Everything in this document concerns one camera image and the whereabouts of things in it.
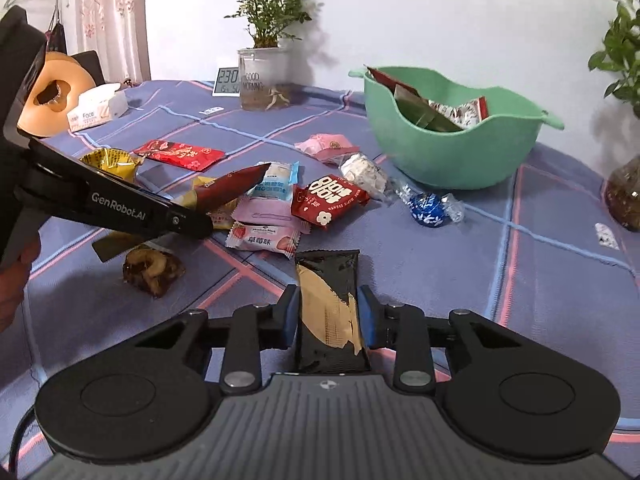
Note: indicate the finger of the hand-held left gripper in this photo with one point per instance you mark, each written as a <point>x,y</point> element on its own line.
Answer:
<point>190,222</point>

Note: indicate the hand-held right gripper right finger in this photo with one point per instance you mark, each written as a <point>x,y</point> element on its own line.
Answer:
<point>365,317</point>

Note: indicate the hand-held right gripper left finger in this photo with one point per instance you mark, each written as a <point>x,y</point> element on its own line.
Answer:
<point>292,320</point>

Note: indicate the black and gold packet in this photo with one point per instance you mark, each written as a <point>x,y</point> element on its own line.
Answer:
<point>327,305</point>

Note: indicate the dark red gold stick packet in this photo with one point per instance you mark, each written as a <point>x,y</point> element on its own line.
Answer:
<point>230,187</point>

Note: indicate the white and blue packet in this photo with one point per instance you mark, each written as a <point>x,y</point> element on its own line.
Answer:
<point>274,180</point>

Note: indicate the pink snack packet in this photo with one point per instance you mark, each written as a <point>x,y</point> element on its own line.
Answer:
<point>327,147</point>

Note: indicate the green plastic bowl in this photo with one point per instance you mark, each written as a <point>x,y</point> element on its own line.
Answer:
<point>450,160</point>

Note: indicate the dark green snack packet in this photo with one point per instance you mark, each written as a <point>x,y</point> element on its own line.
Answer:
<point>425,112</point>

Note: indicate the red and white snack bag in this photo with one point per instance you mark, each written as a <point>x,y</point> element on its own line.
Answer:
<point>462,112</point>

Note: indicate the large dark red packet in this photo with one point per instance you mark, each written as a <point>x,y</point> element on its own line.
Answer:
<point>395,80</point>

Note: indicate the person's left hand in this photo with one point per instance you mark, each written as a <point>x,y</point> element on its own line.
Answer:
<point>17,290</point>

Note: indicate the orange snack packet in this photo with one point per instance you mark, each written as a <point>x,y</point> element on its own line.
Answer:
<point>222,217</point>

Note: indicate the yellow snack bag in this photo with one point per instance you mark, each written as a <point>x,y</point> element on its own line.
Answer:
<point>112,162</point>

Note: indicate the nut date snack clear wrapper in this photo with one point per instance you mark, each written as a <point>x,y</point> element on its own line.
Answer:
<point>152,270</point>

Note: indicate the long red printed packet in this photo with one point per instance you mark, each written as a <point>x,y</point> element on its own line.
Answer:
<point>177,154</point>

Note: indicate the pink strawberry packet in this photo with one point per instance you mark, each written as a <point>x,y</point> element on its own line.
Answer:
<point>262,240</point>

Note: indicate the white tissue box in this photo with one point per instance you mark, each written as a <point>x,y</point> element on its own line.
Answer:
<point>95,110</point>

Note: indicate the lilac snack packet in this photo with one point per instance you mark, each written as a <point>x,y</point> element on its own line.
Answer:
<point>270,215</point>

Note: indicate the white cloth tag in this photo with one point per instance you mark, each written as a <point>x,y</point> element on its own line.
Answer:
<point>607,236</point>
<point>211,110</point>

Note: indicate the dark chair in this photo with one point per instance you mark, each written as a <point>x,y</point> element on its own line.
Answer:
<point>92,67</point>

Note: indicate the red flower print packet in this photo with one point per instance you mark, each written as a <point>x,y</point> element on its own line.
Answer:
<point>330,200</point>

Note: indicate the blue foil chocolate ball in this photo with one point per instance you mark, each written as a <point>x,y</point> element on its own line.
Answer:
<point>427,210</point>

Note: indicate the white candy in clear wrapper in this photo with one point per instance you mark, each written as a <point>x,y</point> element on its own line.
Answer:
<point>362,172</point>

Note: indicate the white digital clock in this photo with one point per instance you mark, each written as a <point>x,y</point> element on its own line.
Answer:
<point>226,81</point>

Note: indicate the potted plant in clear cup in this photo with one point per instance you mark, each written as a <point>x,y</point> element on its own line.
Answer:
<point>262,75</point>

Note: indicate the pink floral curtain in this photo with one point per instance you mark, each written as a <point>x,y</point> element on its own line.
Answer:
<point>115,20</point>

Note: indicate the leafy plant in glass vase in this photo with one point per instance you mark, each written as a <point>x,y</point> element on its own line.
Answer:
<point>625,195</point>

